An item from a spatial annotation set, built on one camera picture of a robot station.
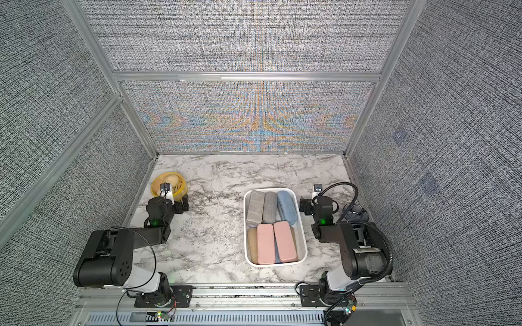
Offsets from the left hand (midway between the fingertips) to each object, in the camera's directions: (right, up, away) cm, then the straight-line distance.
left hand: (178, 192), depth 92 cm
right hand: (+62, +1, +1) cm, 62 cm away
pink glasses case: (+39, -22, -15) cm, 48 cm away
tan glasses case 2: (+51, -17, -8) cm, 55 cm away
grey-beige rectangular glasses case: (+35, -8, -5) cm, 36 cm away
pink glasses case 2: (+47, -19, -11) cm, 52 cm away
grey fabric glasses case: (+42, -6, -3) cm, 42 cm away
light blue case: (+49, -6, -2) cm, 50 cm away
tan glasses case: (+34, -20, -10) cm, 41 cm away
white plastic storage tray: (+54, -21, -9) cm, 59 cm away
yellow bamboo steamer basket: (-3, +2, +9) cm, 10 cm away
